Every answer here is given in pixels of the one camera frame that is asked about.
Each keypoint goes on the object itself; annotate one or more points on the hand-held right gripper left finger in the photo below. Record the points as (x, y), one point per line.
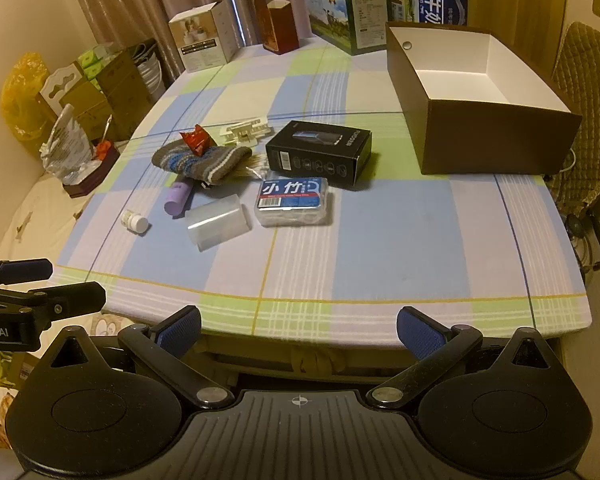
(181, 331)

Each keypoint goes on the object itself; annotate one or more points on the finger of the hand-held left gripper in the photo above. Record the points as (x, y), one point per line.
(27, 270)
(75, 297)

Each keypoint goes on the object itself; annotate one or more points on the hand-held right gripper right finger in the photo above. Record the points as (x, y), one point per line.
(419, 332)

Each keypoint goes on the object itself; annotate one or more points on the clear plastic case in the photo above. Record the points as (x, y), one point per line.
(217, 222)

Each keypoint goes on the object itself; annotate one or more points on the purple tube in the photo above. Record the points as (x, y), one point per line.
(176, 200)

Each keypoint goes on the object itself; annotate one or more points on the grey striped knit sock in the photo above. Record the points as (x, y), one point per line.
(200, 162)

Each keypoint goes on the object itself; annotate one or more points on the clear pack with blue label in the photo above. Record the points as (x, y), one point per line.
(292, 200)

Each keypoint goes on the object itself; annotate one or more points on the bag of cotton swabs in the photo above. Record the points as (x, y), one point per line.
(256, 170)

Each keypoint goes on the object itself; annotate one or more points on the red candy wrapper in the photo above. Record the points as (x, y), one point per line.
(196, 139)

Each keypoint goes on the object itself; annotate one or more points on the black product box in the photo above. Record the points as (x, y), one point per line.
(320, 150)

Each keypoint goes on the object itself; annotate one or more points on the cream hair claw clip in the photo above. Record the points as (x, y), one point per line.
(242, 132)

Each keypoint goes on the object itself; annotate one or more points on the brown cardboard box white inside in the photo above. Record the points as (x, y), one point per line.
(495, 135)

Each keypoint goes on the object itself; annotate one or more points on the cream printed bedsheet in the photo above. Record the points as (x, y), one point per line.
(30, 220)

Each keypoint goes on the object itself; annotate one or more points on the small white bottle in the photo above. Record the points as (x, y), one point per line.
(134, 222)

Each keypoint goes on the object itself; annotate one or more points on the dark wooden tray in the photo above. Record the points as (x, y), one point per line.
(92, 175)

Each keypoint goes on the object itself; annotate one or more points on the yellow plastic bag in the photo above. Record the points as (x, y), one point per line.
(22, 100)

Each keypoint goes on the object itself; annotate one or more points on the cardboard box with white hanger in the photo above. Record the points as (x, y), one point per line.
(75, 95)

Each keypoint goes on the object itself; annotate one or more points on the green tissue packs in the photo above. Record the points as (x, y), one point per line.
(94, 60)

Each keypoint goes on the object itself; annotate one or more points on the white product box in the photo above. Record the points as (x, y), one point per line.
(202, 42)

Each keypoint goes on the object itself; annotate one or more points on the quilted chair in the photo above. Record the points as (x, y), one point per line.
(587, 90)

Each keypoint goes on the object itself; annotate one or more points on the dark red box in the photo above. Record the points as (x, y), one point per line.
(277, 27)

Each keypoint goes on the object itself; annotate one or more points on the green milk carton box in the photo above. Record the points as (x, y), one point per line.
(347, 12)

